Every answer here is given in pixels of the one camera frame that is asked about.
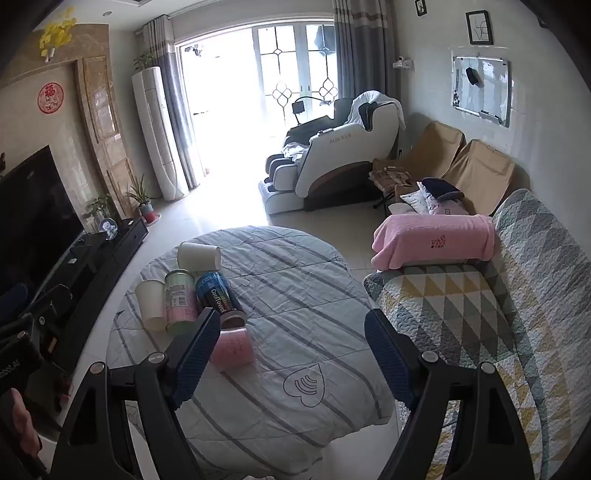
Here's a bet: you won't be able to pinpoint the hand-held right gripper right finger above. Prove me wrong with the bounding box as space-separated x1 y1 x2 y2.
364 308 550 480

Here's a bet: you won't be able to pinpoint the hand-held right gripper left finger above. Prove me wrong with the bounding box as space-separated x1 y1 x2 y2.
48 307 222 480

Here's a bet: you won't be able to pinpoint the pink cup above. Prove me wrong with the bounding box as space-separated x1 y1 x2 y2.
210 325 256 367

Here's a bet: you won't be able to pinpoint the small white cup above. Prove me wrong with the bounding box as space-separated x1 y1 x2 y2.
135 279 168 332

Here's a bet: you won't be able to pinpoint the large white cup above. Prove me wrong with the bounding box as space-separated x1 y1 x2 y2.
177 241 222 274

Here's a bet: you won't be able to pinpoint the person's left hand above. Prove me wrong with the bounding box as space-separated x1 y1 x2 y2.
0 390 43 462

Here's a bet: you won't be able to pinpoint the green and pink canister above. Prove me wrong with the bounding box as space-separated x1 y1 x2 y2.
164 269 200 336

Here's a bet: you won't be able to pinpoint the blue printed canister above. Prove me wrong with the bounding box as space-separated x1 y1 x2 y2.
195 271 249 329

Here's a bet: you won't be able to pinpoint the striped grey blanket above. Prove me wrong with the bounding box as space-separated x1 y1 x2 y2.
106 225 395 480

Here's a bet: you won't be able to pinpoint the pink towel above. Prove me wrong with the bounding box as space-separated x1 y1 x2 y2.
372 213 497 271

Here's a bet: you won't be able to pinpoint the black television cabinet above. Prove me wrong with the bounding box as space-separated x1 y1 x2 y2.
28 219 149 370

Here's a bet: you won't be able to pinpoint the black television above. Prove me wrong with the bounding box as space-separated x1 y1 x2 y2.
0 145 86 296

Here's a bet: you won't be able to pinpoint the quilted sofa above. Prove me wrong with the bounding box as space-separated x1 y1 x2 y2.
362 189 591 480

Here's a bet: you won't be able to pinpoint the white and pink pillow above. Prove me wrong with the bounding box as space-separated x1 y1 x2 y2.
399 187 469 216

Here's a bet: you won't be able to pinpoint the potted plant in red pot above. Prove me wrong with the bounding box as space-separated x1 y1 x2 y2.
127 175 161 225

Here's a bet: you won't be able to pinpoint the small leafy potted plant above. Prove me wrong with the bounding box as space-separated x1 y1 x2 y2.
83 196 116 232

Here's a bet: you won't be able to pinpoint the dark navy cloth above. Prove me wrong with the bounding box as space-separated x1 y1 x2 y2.
418 178 465 201

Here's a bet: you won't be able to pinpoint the cardboard box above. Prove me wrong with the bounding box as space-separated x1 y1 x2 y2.
369 157 416 197

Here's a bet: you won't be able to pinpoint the white massage chair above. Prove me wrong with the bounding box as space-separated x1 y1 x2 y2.
259 91 407 215

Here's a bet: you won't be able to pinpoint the beige sofa cushion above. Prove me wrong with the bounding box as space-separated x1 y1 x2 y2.
441 139 515 216
399 121 466 183

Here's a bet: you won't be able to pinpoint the white standing air conditioner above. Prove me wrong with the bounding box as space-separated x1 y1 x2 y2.
131 67 190 201

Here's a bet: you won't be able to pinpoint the white cloth on chair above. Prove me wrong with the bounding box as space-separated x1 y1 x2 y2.
346 91 394 131

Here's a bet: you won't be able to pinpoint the grey striped curtain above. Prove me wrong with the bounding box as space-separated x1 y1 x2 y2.
143 16 206 190
332 0 399 139

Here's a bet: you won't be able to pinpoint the tablet on stand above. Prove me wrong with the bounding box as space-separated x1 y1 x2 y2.
290 98 335 126

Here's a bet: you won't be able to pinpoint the yellow artificial flowers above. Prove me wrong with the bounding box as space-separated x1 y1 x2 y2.
39 7 77 63

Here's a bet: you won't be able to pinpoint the black framed picture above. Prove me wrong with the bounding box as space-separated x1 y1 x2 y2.
465 10 495 45

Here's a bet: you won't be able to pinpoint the red round wall decoration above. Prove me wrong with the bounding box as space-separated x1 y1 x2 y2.
38 83 65 114

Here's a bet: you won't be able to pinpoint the wall whiteboard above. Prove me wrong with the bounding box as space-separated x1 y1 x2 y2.
451 55 512 128

